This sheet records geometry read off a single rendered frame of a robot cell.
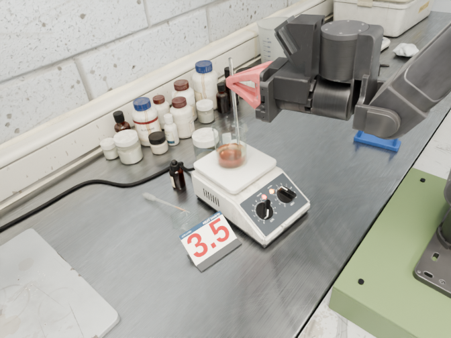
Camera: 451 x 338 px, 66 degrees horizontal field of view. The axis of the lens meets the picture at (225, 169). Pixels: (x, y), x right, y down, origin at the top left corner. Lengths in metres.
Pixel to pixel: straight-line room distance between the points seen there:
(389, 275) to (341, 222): 0.17
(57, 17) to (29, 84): 0.16
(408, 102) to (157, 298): 0.45
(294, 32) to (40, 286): 0.56
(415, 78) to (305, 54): 0.14
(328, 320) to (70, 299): 0.40
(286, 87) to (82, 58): 0.55
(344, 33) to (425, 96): 0.12
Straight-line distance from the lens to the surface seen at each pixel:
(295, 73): 0.51
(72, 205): 0.81
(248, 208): 0.62
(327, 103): 0.50
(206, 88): 0.99
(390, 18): 1.53
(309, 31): 0.48
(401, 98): 0.47
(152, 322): 0.58
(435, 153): 0.90
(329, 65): 0.48
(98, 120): 0.91
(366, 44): 0.47
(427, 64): 0.46
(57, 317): 0.63
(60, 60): 0.89
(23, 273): 0.72
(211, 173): 0.65
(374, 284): 0.54
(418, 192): 0.69
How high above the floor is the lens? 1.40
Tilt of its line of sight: 39 degrees down
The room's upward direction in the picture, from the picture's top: 6 degrees counter-clockwise
